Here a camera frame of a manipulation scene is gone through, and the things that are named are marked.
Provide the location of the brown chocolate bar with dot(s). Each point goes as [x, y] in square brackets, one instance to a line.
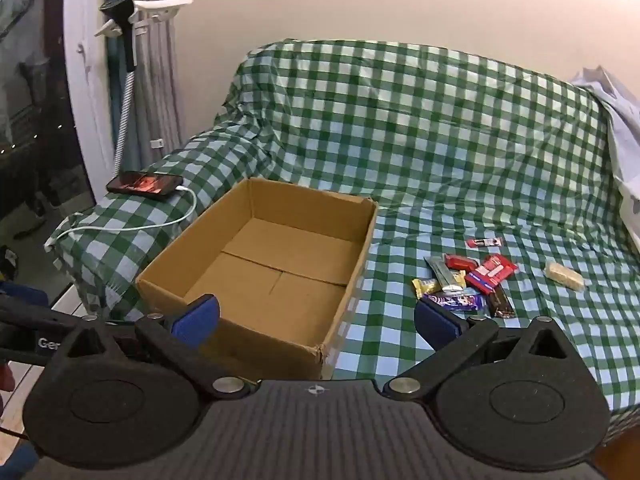
[500, 302]

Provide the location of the white window frame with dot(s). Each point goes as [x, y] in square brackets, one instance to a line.
[87, 110]

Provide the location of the green checked sofa cover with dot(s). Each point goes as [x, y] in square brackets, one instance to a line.
[425, 135]

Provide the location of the red wafer packet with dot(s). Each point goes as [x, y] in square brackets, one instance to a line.
[492, 272]

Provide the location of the white printed cloth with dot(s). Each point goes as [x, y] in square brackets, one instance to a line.
[625, 135]

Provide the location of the white plastic clip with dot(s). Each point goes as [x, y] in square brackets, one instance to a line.
[157, 143]

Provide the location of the yellow snack bar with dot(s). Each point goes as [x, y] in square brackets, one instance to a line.
[425, 287]

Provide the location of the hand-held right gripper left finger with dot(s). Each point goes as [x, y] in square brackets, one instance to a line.
[196, 321]

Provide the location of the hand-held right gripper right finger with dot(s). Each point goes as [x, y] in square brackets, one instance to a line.
[439, 325]

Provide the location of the small red candy packet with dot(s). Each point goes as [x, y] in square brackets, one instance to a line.
[460, 261]

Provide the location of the gooseneck phone holder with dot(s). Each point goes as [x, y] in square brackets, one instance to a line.
[129, 50]

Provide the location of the red coffee sachet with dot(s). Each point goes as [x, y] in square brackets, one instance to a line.
[482, 243]

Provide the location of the silver snack bar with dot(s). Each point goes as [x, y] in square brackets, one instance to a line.
[442, 272]

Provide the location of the grey curtain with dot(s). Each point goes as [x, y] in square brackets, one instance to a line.
[155, 85]

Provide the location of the brown cardboard box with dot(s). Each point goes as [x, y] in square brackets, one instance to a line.
[280, 260]

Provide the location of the black smartphone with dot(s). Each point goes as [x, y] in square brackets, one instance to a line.
[142, 185]

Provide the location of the purple chocolate bar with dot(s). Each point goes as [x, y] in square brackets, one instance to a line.
[457, 301]

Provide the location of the pale rice cracker packet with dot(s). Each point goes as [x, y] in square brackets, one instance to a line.
[564, 275]

